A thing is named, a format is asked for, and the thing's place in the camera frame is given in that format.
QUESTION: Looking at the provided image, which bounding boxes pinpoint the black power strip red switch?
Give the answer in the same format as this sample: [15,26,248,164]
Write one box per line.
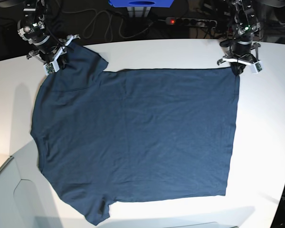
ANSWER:
[164,17,218,29]

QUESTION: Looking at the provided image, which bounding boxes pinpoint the blue box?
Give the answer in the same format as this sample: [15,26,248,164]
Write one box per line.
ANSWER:
[108,0,174,8]

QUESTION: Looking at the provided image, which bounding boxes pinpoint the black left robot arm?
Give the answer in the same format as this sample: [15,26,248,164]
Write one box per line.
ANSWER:
[217,0,263,76]

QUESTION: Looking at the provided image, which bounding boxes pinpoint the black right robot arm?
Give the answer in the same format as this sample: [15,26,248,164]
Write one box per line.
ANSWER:
[17,0,80,75]

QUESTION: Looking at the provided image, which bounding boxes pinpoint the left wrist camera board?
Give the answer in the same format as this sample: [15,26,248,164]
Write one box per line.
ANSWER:
[250,60,263,74]

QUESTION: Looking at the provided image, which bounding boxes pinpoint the dark blue T-shirt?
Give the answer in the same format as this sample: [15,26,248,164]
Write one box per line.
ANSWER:
[30,43,240,225]

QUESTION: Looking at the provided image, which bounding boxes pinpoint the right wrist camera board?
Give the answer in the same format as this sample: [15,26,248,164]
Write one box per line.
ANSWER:
[43,62,59,76]

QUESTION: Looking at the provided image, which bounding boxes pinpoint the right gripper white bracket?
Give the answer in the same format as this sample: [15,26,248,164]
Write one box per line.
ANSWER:
[26,34,81,70]

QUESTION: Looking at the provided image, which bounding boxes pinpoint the metal stand legs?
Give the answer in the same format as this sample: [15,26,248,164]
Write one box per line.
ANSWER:
[127,7,151,18]

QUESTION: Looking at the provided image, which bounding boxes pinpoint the grey coiled cable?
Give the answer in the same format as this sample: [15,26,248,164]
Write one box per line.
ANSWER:
[83,0,155,41]

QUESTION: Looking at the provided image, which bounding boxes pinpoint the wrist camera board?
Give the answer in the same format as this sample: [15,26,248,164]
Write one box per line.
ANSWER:
[43,62,59,76]
[250,60,263,74]

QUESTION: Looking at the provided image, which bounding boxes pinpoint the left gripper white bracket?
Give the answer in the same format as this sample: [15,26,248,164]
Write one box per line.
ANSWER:
[217,40,261,76]

